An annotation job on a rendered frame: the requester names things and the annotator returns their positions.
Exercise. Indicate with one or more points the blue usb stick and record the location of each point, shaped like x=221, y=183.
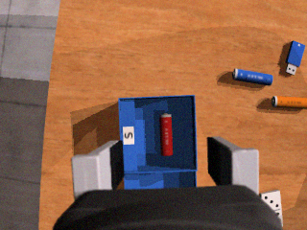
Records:
x=294, y=56

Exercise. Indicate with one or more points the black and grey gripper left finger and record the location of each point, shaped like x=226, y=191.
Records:
x=101, y=169

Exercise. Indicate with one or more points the blue aa battery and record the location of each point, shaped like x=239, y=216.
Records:
x=252, y=77

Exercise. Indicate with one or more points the orange aa battery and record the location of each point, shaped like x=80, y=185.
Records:
x=289, y=102

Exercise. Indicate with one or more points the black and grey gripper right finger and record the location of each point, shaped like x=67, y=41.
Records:
x=229, y=164

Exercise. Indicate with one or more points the white domino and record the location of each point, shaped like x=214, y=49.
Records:
x=274, y=200

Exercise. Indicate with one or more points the red aa battery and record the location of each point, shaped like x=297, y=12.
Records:
x=166, y=136

